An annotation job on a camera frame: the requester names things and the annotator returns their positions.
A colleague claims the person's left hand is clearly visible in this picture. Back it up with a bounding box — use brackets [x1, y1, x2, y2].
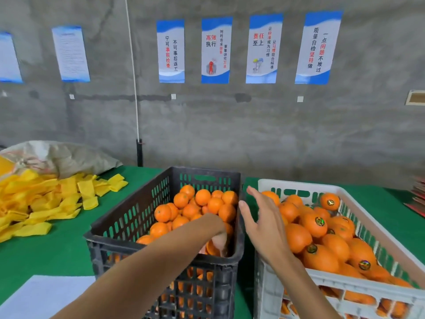
[189, 212, 231, 258]

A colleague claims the person's right hand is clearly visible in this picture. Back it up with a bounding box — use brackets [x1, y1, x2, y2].
[238, 186, 293, 266]

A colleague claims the pile of oranges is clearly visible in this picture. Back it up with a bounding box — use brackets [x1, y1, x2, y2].
[136, 184, 239, 310]

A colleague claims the single orange fruit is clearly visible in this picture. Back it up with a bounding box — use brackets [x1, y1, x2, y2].
[205, 239, 222, 258]

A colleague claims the white plastic crate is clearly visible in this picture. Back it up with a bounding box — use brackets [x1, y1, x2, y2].
[254, 179, 425, 319]

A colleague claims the heap of labelled oranges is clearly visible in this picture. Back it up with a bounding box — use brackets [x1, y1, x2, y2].
[262, 191, 416, 318]

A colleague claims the black plastic crate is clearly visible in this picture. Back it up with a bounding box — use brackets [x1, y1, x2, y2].
[84, 166, 245, 319]

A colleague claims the person's right forearm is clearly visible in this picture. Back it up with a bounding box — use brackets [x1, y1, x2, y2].
[269, 252, 343, 319]

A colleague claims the person's left forearm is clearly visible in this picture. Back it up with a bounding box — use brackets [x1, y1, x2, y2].
[53, 219, 213, 319]

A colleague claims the stack of red cardboard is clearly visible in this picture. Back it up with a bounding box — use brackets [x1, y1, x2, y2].
[405, 176, 425, 218]

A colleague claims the beige woven sack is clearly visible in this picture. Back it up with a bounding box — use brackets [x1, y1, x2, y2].
[0, 140, 124, 178]

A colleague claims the green felt table cover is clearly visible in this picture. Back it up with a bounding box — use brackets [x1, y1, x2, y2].
[0, 164, 425, 319]

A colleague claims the white pole with black base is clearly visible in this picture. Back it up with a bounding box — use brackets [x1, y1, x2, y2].
[125, 0, 144, 167]

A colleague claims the pile of yellow bags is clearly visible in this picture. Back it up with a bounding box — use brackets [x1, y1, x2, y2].
[0, 169, 129, 245]

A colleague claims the white printed paper sheet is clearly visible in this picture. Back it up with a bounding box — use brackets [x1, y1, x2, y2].
[0, 274, 97, 319]

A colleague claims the white notice with blue border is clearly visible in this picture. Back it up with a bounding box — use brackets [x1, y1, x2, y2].
[52, 26, 91, 83]
[0, 31, 23, 84]

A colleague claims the blue white wall poster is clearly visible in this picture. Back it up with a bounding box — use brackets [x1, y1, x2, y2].
[246, 14, 284, 84]
[157, 20, 186, 84]
[201, 16, 234, 84]
[295, 11, 344, 85]

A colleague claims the beige wall plate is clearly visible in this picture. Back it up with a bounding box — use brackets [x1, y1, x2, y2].
[406, 90, 425, 106]

